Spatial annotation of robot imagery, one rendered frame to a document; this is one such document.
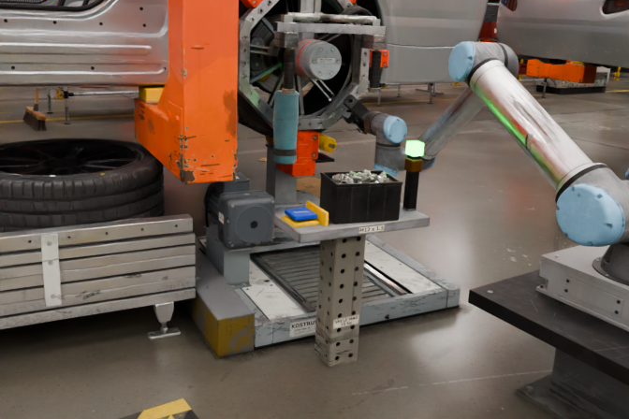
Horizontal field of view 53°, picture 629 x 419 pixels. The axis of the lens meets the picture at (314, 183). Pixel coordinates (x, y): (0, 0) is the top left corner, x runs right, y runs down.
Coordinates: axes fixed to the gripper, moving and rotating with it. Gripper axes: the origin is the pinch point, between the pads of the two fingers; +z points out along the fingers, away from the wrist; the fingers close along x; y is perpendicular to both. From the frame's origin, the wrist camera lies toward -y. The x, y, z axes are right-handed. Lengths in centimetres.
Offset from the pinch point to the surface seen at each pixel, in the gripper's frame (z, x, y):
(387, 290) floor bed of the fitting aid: -49, -45, 36
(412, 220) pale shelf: -80, -28, -2
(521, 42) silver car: 123, 168, 134
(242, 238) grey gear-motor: -35, -65, -14
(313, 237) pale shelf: -80, -52, -24
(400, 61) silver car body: 2.2, 32.9, 5.0
